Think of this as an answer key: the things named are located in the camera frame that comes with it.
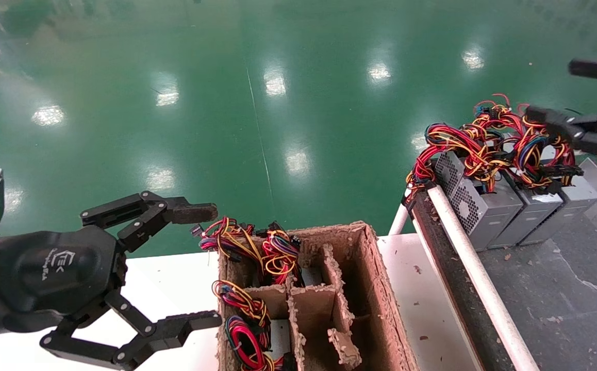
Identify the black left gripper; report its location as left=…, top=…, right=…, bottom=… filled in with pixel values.
left=0, top=191, right=223, bottom=371

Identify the white conveyor frame leg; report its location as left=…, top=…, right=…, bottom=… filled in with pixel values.
left=388, top=204, right=411, bottom=235

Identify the brown pulp divider box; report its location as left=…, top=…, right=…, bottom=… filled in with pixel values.
left=216, top=222, right=421, bottom=371

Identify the white conveyor side rail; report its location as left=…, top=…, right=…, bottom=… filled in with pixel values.
left=426, top=184, right=541, bottom=371

